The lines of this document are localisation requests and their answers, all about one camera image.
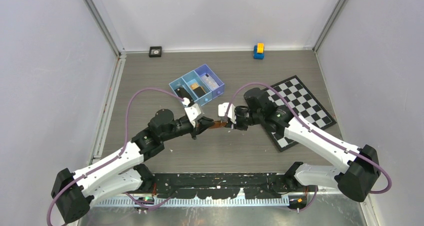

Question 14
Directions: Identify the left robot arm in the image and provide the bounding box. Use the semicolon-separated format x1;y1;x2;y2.
51;106;215;224

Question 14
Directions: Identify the small black square object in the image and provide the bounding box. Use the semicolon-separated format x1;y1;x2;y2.
148;46;163;58

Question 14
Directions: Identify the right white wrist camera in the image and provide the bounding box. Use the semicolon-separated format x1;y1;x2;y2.
218;102;237;124

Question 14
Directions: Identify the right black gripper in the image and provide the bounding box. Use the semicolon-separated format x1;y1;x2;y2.
225;106;263;132

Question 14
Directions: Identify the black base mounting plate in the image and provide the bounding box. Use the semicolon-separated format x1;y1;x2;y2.
133;172;316;200

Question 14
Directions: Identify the blue yellow toy block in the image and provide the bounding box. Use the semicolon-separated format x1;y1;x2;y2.
253;43;265;60

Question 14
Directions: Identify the blue three-compartment organizer box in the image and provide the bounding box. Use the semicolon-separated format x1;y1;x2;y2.
168;64;225;106

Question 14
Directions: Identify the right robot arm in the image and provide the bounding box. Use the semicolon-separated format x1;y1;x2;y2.
218;87;382;202

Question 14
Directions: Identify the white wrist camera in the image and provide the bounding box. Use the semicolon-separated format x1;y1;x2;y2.
182;97;204;124
218;102;237;124

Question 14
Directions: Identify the black white checkerboard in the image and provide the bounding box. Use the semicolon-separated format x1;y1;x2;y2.
262;75;337;152

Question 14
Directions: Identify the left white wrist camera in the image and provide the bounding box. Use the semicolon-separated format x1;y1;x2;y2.
182;97;204;124

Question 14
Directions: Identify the white item in box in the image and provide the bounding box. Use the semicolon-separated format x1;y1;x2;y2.
201;73;219;91

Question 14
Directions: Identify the black item in box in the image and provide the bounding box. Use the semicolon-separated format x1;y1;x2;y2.
174;86;193;101

